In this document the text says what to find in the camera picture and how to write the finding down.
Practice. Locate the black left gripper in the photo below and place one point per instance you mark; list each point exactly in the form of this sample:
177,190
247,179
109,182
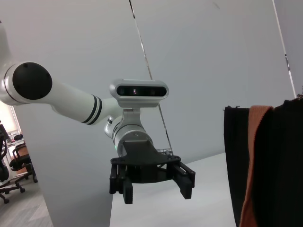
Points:
144,153

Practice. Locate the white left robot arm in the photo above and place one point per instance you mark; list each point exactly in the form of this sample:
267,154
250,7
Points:
71,101

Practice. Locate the black office chair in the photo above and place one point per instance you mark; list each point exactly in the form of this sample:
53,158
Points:
3,172
21,163

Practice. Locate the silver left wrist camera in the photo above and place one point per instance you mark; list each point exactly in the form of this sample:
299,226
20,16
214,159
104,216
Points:
139,91

